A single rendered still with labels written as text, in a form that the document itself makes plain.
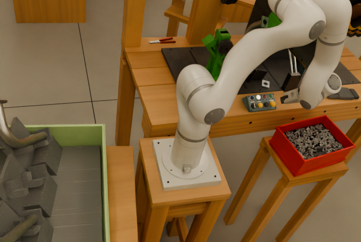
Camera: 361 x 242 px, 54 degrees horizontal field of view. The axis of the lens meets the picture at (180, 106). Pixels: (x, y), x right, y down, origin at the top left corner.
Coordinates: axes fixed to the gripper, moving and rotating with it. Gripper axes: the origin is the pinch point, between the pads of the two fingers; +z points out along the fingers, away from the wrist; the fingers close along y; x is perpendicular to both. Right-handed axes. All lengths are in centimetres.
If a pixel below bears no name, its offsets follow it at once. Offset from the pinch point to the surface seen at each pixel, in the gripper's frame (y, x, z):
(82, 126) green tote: -90, -2, 5
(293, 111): 13.1, -4.7, 12.9
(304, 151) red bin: 3.9, -24.5, -1.8
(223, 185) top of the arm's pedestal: -39, -33, -3
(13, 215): -114, -29, -16
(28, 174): -110, -17, -6
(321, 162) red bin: 10.8, -30.8, -2.8
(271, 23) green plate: 3.5, 38.5, 3.1
